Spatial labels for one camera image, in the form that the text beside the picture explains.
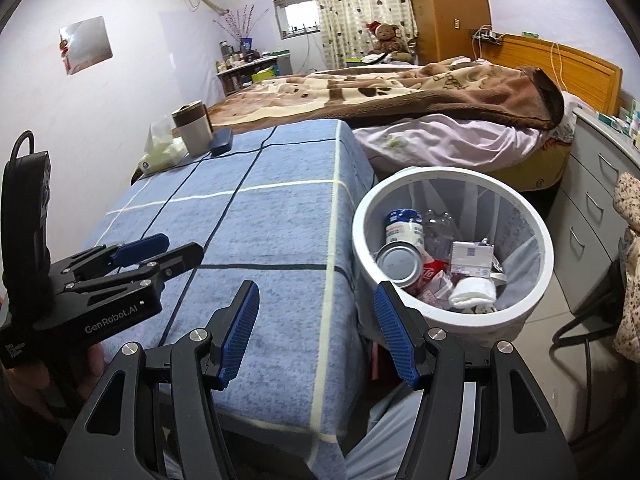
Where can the yellow tissue pack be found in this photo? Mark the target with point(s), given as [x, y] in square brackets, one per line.
[160, 152]

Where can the floral cloth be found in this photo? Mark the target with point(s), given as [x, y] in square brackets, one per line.
[630, 210]

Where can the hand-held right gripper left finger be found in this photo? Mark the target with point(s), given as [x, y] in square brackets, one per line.
[240, 332]

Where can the barred window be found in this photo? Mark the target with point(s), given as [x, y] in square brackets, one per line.
[297, 15]

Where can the pink bed sheet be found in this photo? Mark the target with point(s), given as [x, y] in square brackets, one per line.
[450, 145]

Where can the red drink can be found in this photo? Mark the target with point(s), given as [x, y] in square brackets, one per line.
[397, 265]

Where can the white paper bag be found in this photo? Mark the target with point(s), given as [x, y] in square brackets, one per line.
[470, 292]

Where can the grey drawer cabinet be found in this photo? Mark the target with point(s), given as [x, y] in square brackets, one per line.
[580, 200]

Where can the cluster of jars and bottles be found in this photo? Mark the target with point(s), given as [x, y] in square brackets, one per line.
[232, 60]

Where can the grey cup brown lid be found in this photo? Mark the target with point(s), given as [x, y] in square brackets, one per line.
[195, 135]

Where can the wooden bed frame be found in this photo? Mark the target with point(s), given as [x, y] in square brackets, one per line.
[585, 75]

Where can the brown printed blanket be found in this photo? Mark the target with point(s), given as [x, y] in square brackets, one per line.
[400, 90]

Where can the teddy bear red hat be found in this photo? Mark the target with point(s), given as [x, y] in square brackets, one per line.
[387, 35]

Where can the wooden wardrobe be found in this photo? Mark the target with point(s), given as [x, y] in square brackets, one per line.
[440, 0]

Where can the silver wall poster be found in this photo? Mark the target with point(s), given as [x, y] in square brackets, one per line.
[87, 42]

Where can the person's grey pants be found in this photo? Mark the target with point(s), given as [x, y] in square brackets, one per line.
[380, 440]

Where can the white blue-label plastic bottle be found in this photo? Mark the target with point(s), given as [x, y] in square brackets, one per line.
[402, 232]

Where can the clear plastic bottle red cap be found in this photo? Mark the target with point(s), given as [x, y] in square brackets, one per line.
[439, 240]

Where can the row of small cosmetic boxes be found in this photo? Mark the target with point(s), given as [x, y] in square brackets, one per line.
[627, 120]

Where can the dark blue glasses case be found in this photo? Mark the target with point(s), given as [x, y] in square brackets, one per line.
[221, 142]

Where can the blue checked tablecloth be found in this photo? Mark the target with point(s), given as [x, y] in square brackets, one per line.
[280, 220]

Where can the person's left hand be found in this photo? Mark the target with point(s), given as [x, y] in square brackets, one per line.
[35, 390]

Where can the green tissue box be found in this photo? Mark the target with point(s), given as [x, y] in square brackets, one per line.
[264, 76]

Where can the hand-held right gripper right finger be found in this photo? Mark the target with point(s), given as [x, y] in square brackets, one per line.
[395, 337]

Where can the white mesh waste bin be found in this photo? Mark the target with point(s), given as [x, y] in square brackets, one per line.
[361, 240]

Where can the heart patterned curtain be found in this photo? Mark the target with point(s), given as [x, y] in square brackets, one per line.
[360, 5]

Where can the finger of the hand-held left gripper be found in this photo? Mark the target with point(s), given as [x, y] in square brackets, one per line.
[170, 260]
[140, 246]

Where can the vase with bare branches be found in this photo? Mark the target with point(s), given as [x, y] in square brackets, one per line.
[246, 42]

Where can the power strip with chargers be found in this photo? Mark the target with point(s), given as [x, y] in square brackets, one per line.
[492, 36]

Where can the black chair frame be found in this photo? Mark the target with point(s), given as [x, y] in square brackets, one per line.
[624, 260]

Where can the white desk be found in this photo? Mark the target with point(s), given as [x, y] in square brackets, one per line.
[270, 60]

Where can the small purple box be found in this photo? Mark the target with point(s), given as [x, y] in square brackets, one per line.
[470, 257]

